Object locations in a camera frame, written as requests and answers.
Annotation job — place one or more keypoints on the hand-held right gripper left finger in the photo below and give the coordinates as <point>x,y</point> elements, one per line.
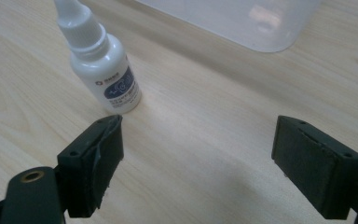
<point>90,168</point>

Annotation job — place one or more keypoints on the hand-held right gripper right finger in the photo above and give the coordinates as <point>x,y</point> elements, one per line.
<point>317,168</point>

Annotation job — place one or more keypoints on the white dropper bottle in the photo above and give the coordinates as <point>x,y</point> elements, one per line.
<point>101,62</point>

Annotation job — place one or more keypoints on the translucent plastic container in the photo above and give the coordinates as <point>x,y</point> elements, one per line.
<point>245,21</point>

